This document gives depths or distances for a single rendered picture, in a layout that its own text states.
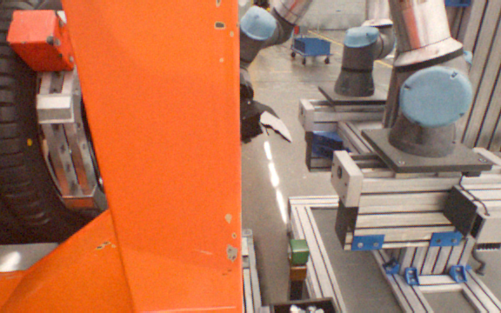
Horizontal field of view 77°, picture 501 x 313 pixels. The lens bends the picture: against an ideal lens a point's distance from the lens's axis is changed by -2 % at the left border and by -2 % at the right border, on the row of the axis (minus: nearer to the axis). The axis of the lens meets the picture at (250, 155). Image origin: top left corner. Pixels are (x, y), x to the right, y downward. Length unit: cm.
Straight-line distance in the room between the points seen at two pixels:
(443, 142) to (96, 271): 73
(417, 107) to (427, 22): 15
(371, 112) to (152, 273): 103
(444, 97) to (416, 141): 21
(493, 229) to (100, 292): 78
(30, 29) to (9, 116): 15
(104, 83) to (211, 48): 11
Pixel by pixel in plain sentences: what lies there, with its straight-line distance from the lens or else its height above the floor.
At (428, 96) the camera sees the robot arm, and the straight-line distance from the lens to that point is 66.
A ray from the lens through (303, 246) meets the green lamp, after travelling 73.
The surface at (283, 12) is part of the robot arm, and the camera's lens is 87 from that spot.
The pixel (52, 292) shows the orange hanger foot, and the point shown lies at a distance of 58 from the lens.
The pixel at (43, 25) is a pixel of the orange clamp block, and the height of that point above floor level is 110.
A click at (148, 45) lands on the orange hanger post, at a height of 110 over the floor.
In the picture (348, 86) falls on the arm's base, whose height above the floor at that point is 85.
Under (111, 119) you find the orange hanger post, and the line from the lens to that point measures 36.
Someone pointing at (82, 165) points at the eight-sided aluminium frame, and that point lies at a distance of 73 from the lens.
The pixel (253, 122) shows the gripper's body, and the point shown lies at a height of 91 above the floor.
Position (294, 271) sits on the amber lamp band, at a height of 60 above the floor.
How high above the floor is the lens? 114
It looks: 26 degrees down
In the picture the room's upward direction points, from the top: straight up
